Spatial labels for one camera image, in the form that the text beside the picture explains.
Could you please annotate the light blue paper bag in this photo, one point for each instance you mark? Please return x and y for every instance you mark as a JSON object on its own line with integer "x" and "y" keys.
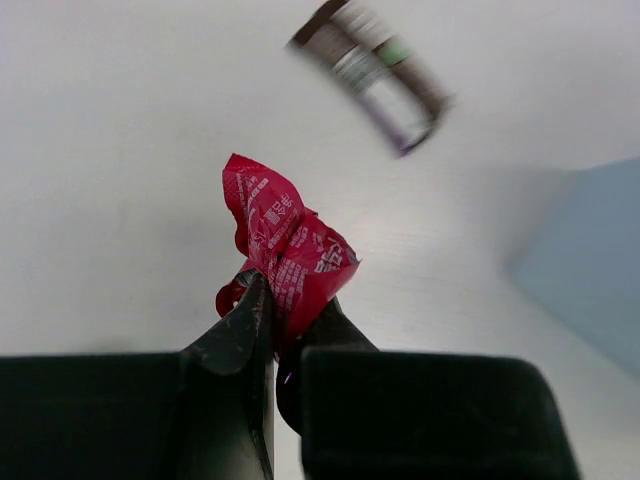
{"x": 582, "y": 264}

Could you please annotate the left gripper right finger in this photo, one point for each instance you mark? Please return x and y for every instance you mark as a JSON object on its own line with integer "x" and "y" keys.
{"x": 372, "y": 414}

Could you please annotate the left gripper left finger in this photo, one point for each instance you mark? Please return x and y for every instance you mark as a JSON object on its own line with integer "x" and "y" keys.
{"x": 204, "y": 412}

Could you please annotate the brown chocolate bar wrapper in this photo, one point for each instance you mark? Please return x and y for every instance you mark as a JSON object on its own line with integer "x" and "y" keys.
{"x": 375, "y": 66}

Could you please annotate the red snack packet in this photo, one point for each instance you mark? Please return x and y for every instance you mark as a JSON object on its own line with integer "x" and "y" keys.
{"x": 304, "y": 261}

